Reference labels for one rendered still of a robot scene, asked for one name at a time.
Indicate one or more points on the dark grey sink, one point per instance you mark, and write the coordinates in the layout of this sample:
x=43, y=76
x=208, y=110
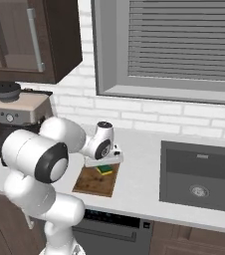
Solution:
x=200, y=177

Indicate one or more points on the glass cupboard door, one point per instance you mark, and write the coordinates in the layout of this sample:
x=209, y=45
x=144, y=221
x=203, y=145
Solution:
x=11, y=35

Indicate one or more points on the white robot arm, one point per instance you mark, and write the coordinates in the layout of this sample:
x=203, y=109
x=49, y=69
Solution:
x=35, y=156

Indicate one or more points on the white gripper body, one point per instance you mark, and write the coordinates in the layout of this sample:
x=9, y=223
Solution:
x=102, y=161

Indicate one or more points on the grey dishwasher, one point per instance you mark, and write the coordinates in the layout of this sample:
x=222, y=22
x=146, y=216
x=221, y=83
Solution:
x=114, y=232

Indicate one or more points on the brown wooden cutting board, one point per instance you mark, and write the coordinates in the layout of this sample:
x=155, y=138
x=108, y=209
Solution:
x=94, y=183

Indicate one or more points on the beige coffee machine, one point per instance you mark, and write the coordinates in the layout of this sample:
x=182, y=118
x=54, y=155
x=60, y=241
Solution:
x=18, y=109

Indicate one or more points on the brown base cupboard door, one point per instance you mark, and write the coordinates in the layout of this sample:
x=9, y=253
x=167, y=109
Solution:
x=194, y=240
x=8, y=225

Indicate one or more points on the grey window with blinds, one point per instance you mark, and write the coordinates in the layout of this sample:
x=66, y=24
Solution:
x=171, y=46

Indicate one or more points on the yellow and green sponge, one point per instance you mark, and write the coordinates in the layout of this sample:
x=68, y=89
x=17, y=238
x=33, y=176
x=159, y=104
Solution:
x=105, y=169

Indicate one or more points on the dark brown wall cupboard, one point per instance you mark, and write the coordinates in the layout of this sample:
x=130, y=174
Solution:
x=31, y=38

